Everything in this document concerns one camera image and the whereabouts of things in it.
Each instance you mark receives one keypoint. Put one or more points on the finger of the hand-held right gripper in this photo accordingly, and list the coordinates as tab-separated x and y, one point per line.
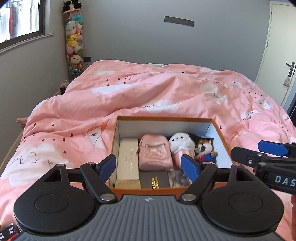
242	155
271	147

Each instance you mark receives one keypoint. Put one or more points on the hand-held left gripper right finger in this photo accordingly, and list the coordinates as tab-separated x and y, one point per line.
190	168

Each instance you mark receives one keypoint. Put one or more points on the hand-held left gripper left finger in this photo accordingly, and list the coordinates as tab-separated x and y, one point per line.
106	166

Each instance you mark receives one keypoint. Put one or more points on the long white box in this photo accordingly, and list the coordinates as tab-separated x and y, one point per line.
128	157

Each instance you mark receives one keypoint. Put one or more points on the raccoon plush toy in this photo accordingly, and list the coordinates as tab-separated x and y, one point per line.
204	148

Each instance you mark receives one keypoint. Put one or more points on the small brown cardboard box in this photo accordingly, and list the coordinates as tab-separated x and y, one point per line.
127	183

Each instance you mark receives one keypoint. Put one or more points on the white plush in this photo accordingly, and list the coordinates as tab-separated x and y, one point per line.
180	141

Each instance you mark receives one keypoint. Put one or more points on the pink mini backpack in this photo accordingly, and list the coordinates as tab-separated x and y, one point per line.
153	157

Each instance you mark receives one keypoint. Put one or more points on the black box with gold print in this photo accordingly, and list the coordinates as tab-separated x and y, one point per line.
148	179

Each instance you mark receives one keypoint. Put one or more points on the orange cardboard box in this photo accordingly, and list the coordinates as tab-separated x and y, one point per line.
161	129

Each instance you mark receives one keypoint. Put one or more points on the small hanging pouch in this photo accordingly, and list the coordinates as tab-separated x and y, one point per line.
287	81

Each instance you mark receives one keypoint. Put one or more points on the pink printed blanket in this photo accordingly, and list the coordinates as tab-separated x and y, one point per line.
161	92

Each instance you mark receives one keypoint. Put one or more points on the white door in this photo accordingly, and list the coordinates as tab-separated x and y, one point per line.
277	46

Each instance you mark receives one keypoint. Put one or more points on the column of plush toys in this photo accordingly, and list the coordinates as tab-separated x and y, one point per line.
74	39

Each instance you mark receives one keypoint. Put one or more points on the window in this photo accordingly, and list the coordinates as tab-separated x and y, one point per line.
18	18

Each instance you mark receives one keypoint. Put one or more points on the wall outlet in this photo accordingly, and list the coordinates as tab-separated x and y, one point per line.
87	59

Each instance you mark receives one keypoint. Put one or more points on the grey wall hook rail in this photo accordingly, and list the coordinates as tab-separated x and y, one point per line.
179	21

